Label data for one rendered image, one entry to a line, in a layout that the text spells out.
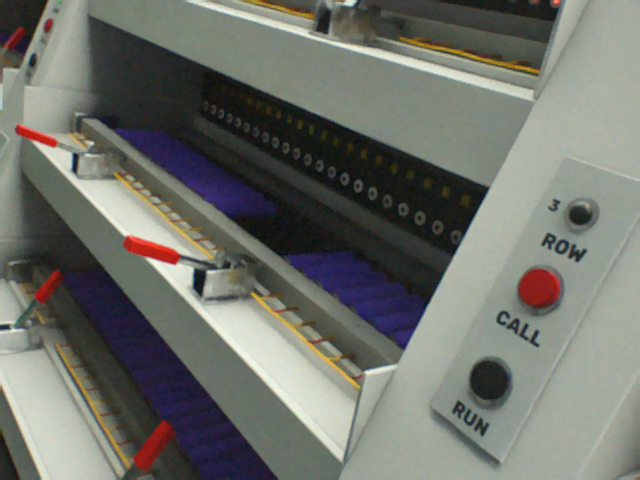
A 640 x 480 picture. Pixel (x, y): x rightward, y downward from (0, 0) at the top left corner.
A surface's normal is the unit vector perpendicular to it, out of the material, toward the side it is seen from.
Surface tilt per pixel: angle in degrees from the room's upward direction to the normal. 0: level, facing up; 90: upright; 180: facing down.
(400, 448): 90
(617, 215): 90
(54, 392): 19
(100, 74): 90
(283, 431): 109
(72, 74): 90
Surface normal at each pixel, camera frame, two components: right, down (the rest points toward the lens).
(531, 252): -0.69, -0.26
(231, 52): -0.79, 0.05
